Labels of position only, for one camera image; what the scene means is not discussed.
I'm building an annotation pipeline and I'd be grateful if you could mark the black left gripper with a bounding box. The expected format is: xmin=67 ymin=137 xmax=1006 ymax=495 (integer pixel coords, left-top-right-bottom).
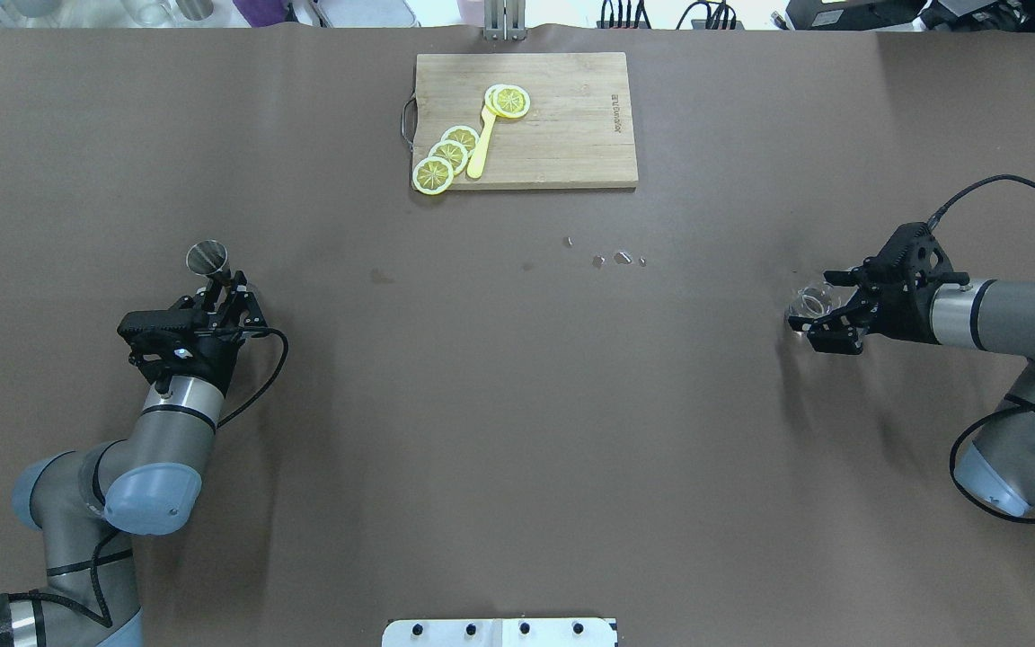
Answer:
xmin=155 ymin=280 xmax=270 ymax=398

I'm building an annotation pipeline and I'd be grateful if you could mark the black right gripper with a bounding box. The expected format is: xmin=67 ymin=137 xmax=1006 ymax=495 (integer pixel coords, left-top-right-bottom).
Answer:
xmin=802 ymin=261 xmax=943 ymax=355

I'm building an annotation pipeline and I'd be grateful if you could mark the clear glass shaker cup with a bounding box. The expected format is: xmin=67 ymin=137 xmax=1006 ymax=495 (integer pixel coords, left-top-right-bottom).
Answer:
xmin=785 ymin=281 xmax=845 ymax=319

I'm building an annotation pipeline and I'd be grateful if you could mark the steel jigger measuring cup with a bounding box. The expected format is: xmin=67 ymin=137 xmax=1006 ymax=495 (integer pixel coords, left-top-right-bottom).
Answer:
xmin=185 ymin=239 xmax=237 ymax=292

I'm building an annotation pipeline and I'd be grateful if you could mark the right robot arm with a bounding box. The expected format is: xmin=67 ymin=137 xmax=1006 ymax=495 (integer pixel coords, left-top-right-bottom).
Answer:
xmin=785 ymin=261 xmax=1035 ymax=526

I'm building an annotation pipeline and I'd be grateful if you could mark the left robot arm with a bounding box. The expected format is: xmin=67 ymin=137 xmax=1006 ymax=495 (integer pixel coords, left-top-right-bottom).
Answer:
xmin=0 ymin=271 xmax=274 ymax=646

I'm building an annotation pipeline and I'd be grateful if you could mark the lemon slice bottom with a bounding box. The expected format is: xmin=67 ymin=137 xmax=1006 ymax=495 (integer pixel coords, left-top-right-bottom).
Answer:
xmin=411 ymin=155 xmax=456 ymax=196

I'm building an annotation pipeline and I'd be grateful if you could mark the lemon slice middle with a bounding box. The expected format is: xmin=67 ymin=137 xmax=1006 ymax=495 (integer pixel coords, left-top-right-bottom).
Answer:
xmin=428 ymin=139 xmax=473 ymax=175

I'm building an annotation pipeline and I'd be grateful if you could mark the wooden cutting board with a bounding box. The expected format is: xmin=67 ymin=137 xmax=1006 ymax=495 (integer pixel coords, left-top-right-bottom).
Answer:
xmin=413 ymin=52 xmax=638 ymax=192

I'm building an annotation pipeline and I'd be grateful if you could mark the lemon slice on spoon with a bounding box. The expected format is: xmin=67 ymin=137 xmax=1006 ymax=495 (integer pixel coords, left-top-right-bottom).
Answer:
xmin=484 ymin=84 xmax=533 ymax=120

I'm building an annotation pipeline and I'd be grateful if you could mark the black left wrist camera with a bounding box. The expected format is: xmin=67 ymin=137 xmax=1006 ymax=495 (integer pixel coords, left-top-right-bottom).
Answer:
xmin=118 ymin=310 xmax=199 ymax=367

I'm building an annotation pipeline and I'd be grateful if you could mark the aluminium frame post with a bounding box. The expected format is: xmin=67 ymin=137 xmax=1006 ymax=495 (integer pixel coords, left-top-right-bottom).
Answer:
xmin=483 ymin=0 xmax=528 ymax=41

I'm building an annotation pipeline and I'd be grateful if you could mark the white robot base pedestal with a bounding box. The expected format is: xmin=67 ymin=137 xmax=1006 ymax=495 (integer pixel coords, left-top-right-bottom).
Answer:
xmin=381 ymin=617 xmax=620 ymax=646

